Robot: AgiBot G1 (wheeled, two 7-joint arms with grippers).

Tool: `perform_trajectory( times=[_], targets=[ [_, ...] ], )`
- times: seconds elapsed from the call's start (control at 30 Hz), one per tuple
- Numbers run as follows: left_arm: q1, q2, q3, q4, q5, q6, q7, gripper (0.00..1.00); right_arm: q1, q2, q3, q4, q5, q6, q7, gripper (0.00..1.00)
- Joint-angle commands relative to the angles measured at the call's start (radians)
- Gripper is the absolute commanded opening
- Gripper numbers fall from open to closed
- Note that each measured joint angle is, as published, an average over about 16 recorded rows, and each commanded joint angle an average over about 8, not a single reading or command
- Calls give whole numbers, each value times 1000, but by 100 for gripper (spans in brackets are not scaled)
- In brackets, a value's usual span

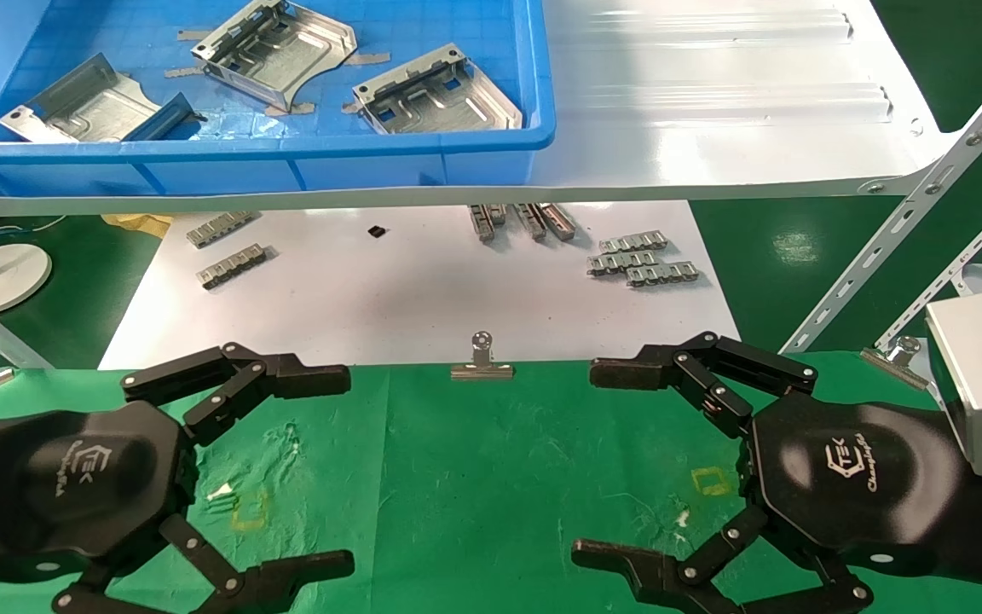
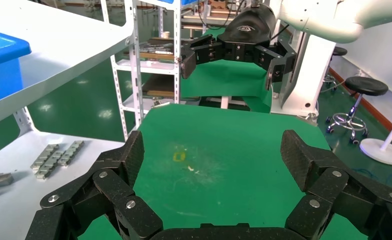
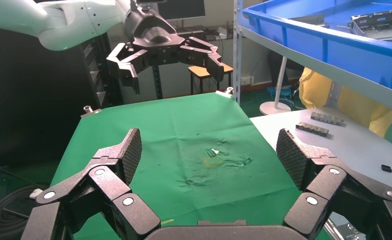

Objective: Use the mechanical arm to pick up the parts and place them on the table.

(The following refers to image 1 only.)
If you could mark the blue plastic bin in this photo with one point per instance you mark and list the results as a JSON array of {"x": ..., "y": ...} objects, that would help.
[{"x": 286, "y": 166}]

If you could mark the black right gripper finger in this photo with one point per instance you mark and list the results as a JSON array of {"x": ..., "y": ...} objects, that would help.
[{"x": 627, "y": 371}]

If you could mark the stamped sheet metal bracket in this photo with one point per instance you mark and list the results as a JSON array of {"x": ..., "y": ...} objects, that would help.
[
  {"x": 448, "y": 98},
  {"x": 286, "y": 55},
  {"x": 90, "y": 111}
]

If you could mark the yellow crumpled material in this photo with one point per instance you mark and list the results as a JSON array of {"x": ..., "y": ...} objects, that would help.
[{"x": 141, "y": 223}]

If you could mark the white board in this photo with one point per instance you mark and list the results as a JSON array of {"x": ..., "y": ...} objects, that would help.
[{"x": 414, "y": 290}]

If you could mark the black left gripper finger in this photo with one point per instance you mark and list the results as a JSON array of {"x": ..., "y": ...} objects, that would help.
[{"x": 303, "y": 379}]

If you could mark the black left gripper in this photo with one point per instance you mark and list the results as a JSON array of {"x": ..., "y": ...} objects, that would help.
[{"x": 73, "y": 486}]

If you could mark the green cloth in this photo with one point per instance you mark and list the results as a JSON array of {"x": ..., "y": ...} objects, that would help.
[{"x": 474, "y": 477}]

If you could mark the white slotted angle bar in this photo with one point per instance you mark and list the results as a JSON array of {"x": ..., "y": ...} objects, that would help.
[
  {"x": 968, "y": 264},
  {"x": 909, "y": 205}
]

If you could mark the white paper scrap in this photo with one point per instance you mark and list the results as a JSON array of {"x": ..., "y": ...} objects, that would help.
[{"x": 220, "y": 491}]

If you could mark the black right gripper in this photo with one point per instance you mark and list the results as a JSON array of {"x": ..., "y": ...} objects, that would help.
[{"x": 857, "y": 477}]

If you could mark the grey metal frame post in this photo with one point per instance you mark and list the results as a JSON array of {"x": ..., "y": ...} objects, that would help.
[{"x": 26, "y": 350}]

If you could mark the white metal shelf panel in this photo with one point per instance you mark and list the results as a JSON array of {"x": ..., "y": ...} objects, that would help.
[{"x": 713, "y": 128}]

